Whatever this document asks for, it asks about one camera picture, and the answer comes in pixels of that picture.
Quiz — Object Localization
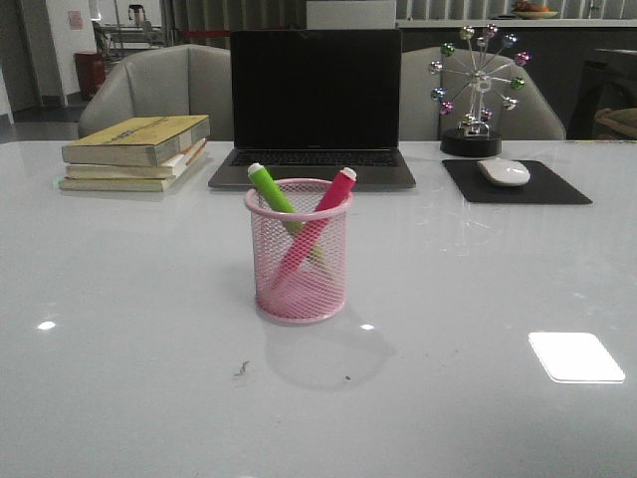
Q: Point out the ferris wheel desk ornament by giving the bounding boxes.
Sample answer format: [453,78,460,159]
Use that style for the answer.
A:
[428,23,531,157]

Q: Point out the pink marker pen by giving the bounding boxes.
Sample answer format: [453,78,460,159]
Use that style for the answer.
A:
[272,167,357,290]

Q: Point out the bottom cream book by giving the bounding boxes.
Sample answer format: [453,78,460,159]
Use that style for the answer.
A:
[58,149,207,192]

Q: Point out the green marker pen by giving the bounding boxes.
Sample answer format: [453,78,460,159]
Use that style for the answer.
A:
[247,162,330,276]

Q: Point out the pink mesh pen holder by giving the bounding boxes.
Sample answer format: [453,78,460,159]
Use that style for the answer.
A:
[244,178,353,324]

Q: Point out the right grey armchair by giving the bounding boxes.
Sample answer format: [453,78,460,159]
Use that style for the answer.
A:
[399,47,565,141]

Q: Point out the top yellow book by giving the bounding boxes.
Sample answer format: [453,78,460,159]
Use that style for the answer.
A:
[62,115,210,166]

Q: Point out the left grey armchair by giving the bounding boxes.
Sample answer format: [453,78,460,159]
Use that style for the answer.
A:
[79,44,234,140]

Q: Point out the fruit bowl on counter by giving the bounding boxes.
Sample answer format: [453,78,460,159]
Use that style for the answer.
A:
[512,0,559,20]

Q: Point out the grey laptop computer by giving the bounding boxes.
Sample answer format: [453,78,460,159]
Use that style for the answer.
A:
[208,29,416,190]

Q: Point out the middle white book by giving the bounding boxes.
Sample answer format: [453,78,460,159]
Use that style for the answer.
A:
[66,139,207,179]

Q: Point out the black mouse pad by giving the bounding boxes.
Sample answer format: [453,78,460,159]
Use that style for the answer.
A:
[442,159,592,205]

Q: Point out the grey armchair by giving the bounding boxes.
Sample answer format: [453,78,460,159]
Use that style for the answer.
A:
[79,44,234,140]
[399,47,565,141]

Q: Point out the red trash bin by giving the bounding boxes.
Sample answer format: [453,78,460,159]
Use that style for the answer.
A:
[74,52,106,101]

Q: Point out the white computer mouse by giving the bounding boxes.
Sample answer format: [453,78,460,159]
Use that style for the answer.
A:
[477,157,531,186]

